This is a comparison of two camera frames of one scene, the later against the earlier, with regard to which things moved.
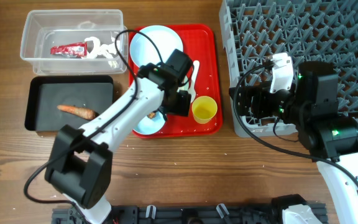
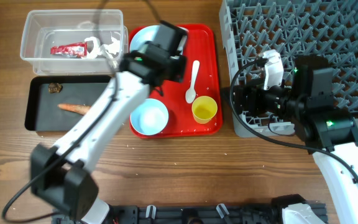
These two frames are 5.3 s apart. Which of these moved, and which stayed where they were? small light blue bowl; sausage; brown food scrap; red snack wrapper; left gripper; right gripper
Moved: left gripper; brown food scrap
Stayed: right gripper; sausage; small light blue bowl; red snack wrapper
